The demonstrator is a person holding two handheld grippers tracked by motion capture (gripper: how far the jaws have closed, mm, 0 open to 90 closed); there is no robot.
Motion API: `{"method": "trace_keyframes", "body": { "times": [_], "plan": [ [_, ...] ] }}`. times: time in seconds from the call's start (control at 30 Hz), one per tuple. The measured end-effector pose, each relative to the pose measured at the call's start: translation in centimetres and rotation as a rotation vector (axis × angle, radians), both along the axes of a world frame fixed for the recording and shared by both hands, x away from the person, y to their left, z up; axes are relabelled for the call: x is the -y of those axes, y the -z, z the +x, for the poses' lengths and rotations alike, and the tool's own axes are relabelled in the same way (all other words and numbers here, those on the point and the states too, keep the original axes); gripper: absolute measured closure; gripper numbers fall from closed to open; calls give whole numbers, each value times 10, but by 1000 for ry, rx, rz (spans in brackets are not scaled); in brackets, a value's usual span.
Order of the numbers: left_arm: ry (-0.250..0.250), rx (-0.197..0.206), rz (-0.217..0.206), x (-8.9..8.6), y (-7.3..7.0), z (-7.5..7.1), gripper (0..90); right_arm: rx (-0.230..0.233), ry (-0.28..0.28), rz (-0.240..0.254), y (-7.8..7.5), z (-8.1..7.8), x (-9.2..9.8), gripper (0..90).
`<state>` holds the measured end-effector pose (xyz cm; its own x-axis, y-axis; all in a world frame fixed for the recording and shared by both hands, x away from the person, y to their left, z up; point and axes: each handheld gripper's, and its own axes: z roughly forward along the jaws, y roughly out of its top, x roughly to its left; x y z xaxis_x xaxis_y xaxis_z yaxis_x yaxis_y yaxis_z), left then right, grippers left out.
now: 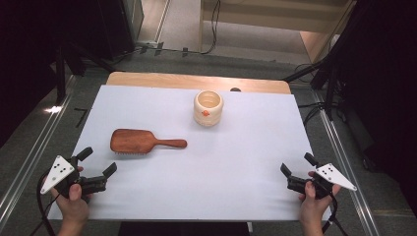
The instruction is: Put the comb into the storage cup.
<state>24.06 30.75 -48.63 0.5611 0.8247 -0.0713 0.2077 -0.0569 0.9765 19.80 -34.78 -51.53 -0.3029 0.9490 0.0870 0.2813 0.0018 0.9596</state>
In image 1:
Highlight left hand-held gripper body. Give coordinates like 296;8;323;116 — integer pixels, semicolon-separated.
39;154;108;200

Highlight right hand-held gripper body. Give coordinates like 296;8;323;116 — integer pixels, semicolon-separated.
286;162;358;201

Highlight brown wooden hairbrush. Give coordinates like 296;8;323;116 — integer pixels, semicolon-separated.
109;128;189;156

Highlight cream cup with orange mark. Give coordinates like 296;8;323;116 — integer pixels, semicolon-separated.
193;89;224;128

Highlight person's right hand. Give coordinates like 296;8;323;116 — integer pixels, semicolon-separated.
298;170;342;227

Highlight person's left hand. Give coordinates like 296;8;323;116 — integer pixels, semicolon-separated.
49;165;94;226

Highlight black tripod stand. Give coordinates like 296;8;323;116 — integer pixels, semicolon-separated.
52;40;116;106
282;48;343;122

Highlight white table sheet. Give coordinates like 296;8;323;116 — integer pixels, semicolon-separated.
47;85;332;221

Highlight person's dark clothing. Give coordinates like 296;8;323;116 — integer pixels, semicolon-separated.
117;221;251;236

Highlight white power strip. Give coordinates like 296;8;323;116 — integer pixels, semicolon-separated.
135;39;159;50

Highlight light wooden furniture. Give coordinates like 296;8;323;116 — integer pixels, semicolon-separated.
199;0;358;64

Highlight metal floor rail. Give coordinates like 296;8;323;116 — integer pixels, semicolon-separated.
0;74;81;228
310;88;382;236

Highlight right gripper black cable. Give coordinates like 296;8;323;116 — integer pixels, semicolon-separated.
321;193;350;236

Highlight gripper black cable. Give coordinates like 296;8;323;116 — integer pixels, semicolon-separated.
30;171;62;236
321;193;350;236

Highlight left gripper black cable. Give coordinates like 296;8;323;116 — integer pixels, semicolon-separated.
30;171;62;236

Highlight black floor cables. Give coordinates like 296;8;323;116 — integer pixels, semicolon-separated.
296;100;329;128

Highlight hanging black cable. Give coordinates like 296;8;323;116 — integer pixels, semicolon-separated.
199;0;222;56

